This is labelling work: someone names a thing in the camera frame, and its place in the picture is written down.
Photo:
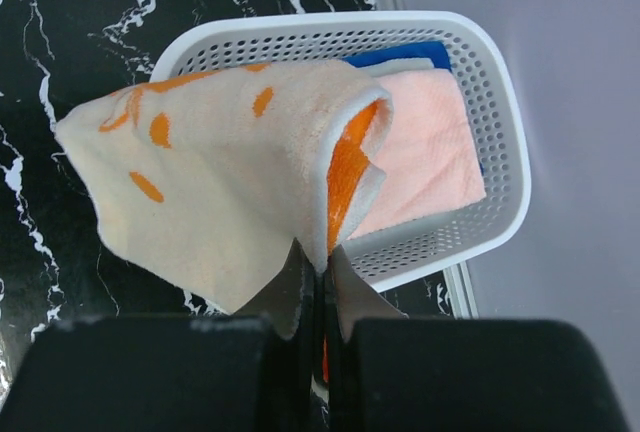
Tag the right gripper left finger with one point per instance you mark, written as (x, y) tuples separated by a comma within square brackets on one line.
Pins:
[(286, 303)]

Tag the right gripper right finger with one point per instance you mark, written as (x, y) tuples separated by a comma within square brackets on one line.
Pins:
[(347, 300)]

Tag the orange fox pattern towel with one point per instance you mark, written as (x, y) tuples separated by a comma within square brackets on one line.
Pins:
[(207, 179)]

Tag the white perforated plastic basket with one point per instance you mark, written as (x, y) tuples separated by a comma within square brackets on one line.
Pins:
[(396, 256)]

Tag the pink folded towel in basket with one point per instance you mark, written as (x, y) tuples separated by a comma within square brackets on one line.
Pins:
[(397, 204)]

